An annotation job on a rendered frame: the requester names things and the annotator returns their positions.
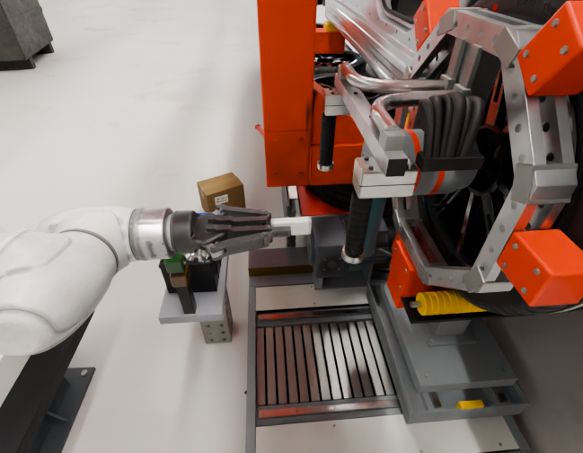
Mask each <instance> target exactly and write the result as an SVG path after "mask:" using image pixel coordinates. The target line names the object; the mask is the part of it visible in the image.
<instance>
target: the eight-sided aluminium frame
mask: <svg viewBox="0 0 583 453"><path fill-rule="evenodd" d="M543 26H544V25H538V24H535V23H531V22H526V21H523V20H520V19H517V18H514V17H510V16H507V15H504V14H501V13H495V12H493V11H489V10H488V8H480V7H454V8H448V9H447V11H446V13H445V14H444V15H443V16H441V17H440V19H439V22H438V24H437V26H436V27H435V28H434V30H433V31H432V32H431V33H430V35H429V36H428V38H427V39H426V41H425V42H424V43H423V45H422V46H421V48H420V49H419V51H418V52H417V54H416V55H415V57H414V58H413V59H412V61H411V62H410V64H408V65H407V66H406V68H405V70H404V72H403V76H402V79H434V78H435V77H436V76H437V74H438V73H439V72H440V71H441V70H442V69H443V68H444V67H445V65H446V64H447V63H448V62H449V61H450V59H451V56H452V52H453V49H454V45H455V40H456V37H461V38H464V39H465V42H467V43H470V44H477V45H479V46H481V47H482V50H484V51H487V52H489V53H490V54H492V55H494V56H496V57H498V58H499V60H500V62H501V70H502V77H503V85H504V94H505V101H506V109H507V116H508V131H509V139H510V146H511V155H512V162H513V170H514V181H513V186H512V188H511V190H510V192H509V194H508V196H507V198H506V200H505V202H504V204H503V206H502V208H501V210H500V212H499V214H498V216H497V219H496V221H495V223H494V225H493V227H492V229H491V231H490V233H489V235H488V237H487V239H486V241H485V243H484V245H483V247H482V249H481V251H480V253H479V255H478V257H477V259H476V261H475V263H474V265H473V267H461V266H448V265H447V263H446V261H445V259H444V258H443V256H442V254H441V253H440V251H439V250H438V249H437V246H436V244H435V243H434V241H433V239H432V238H431V236H430V234H429V233H428V230H427V229H426V228H425V226H424V225H423V223H422V221H421V220H420V214H419V207H418V197H417V195H412V196H409V197H406V208H407V209H404V206H403V197H392V201H393V222H394V226H395V230H396V232H399V234H400V237H401V240H402V242H403V244H404V246H405V248H406V250H407V252H408V254H409V256H410V258H411V260H412V262H413V265H414V267H415V269H416V271H417V273H418V276H419V277H420V279H421V281H422V283H423V284H426V285H428V286H430V285H433V286H439V287H444V288H450V289H460V290H465V291H467V292H468V293H473V292H475V293H487V292H500V291H510V290H511V289H512V288H513V286H514V285H513V284H512V283H511V281H510V280H509V279H508V277H507V276H506V275H505V273H504V272H503V271H502V269H501V268H500V267H499V266H498V264H497V261H498V259H499V257H500V256H501V254H502V252H503V250H504V249H505V247H506V245H507V243H508V240H509V239H510V237H511V236H512V234H513V233H514V232H516V231H533V230H549V229H550V228H551V226H552V224H553V223H554V221H555V220H556V218H557V217H558V216H559V214H560V213H561V211H562V209H563V208H564V206H565V204H566V203H570V200H571V195H572V193H573V192H574V191H575V189H576V188H577V186H578V180H577V170H578V166H579V164H576V163H575V159H574V153H573V145H572V139H571V132H570V119H569V113H568V105H567V99H566V95H547V96H529V95H528V94H527V91H526V86H525V83H524V79H523V76H522V72H521V69H520V65H519V63H518V59H517V55H518V54H519V52H520V51H521V50H522V49H523V48H524V47H525V46H526V44H527V43H528V42H529V41H530V40H531V39H532V38H533V37H534V36H535V34H536V33H537V32H538V31H539V30H541V29H542V27H543ZM408 110H409V107H404V108H397V109H396V112H395V116H394V121H395V122H396V124H397V125H398V126H399V127H400V129H404V127H405V122H406V119H407V114H408ZM421 117H422V112H421V110H420V108H419V106H415V107H411V112H410V116H409V120H408V124H407V129H419V127H420V120H421ZM412 229H413V232H414V234H415V235H414V234H413V232H412V231H411V230H412ZM415 236H416V237H415ZM416 238H417V239H416ZM417 240H418V241H417Z"/></svg>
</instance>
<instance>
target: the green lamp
mask: <svg viewBox="0 0 583 453"><path fill-rule="evenodd" d="M186 262H187V260H186V256H185V253H183V254H177V253H176V254H175V255H174V256H173V257H172V258H171V259H165V260H164V264H165V267H166V270H167V272H168V273H174V272H184V271H185V267H186Z"/></svg>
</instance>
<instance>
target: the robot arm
mask: <svg viewBox="0 0 583 453"><path fill-rule="evenodd" d="M311 226H312V220H311V218H310V217H301V218H288V217H285V218H272V217H271V213H269V212H268V211H267V210H265V209H247V208H237V207H228V206H226V205H224V204H217V205H216V210H215V211H214V212H213V213H211V212H208V213H206V214H202V215H199V214H198V213H196V211H194V210H176V211H174V212H173V211H172V210H171V209H170V208H167V207H166V208H147V209H146V208H140V209H131V208H126V207H122V206H90V207H81V208H74V209H67V210H63V211H60V212H58V213H55V214H53V215H51V216H48V217H46V218H44V219H43V220H42V221H41V222H40V223H39V225H38V227H37V229H36V231H33V230H30V229H27V228H22V229H19V230H16V231H13V232H7V231H5V230H4V229H3V228H1V227H0V354H2V355H5V356H12V357H20V356H30V355H35V354H39V353H42V352H44V351H47V350H49V349H51V348H53V347H55V346H56V345H58V344H60V343H61V342H62V341H64V340H65V339H66V338H67V337H69V336H70V335H71V334H72V333H73V332H75V331H76V330H77V329H78V328H79V327H80V326H81V325H82V324H83V323H84V321H85V320H86V319H87V318H88V317H89V316H90V315H91V313H92V312H93V311H94V309H95V308H96V307H97V306H98V305H99V304H100V302H101V301H102V299H103V297H104V296H105V294H106V292H107V291H108V289H109V287H110V284H111V281H112V279H113V277H114V276H115V275H116V274H117V273H118V272H119V271H121V270H122V269H124V268H126V267H127V266H128V265H129V263H130V262H135V261H148V260H159V259H171V258H172V257H173V256H174V255H175V254H176V253H177V254H183V253H196V252H197V251H198V250H203V251H209V252H210V254H211V256H212V260H213V261H218V260H220V259H222V258H224V257H226V256H227V255H232V254H236V253H243V252H248V251H251V250H256V249H261V248H264V247H268V246H269V243H272V242H273V237H287V236H292V235H310V234H311Z"/></svg>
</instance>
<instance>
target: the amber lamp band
mask: <svg viewBox="0 0 583 453"><path fill-rule="evenodd" d="M170 281H171V283H172V286H173V287H187V286H189V283H190V270H189V266H188V265H186V267H185V272H184V274H182V275H171V273H170Z"/></svg>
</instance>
